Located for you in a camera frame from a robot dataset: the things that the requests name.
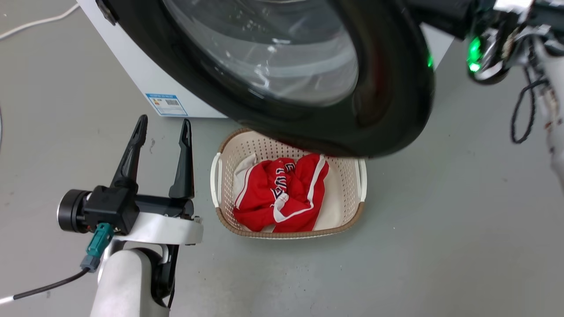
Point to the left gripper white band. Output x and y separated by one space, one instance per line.
167 226

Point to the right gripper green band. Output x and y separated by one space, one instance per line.
489 53

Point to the black round washing machine door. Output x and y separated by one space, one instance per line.
387 97

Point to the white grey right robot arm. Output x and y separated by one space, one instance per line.
556 123

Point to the white washing machine body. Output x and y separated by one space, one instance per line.
132 57

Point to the blue white energy label sticker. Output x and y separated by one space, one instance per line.
166 105

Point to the red garment with white stripes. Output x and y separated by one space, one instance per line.
264 198

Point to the beige perforated laundry basket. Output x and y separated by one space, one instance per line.
348 193

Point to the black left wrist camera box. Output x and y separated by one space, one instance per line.
105 209

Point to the black door hinge bracket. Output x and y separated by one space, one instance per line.
107 11

